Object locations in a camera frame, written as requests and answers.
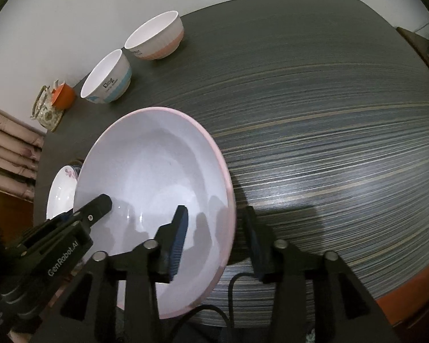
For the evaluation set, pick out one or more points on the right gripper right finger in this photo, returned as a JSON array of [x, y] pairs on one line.
[[277, 261]]

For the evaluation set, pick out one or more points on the large pink bowl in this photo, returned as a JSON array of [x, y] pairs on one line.
[[149, 162]]

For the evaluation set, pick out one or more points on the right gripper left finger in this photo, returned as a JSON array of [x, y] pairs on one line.
[[156, 260]]

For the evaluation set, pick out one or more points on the white bowl pink base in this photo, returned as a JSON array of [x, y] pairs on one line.
[[157, 38]]

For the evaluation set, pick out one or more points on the beige patterned curtain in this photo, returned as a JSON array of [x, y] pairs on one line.
[[20, 153]]

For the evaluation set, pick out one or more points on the white bowl blue print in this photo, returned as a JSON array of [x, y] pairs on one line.
[[108, 80]]

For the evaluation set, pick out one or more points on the white plate pink roses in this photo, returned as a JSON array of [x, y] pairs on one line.
[[62, 191]]

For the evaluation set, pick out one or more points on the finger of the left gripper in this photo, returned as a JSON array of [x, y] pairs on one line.
[[89, 214]]

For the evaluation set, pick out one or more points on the orange lidded cup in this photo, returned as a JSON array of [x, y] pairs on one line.
[[63, 97]]

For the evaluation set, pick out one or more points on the floral ceramic teapot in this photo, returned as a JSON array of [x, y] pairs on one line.
[[43, 111]]

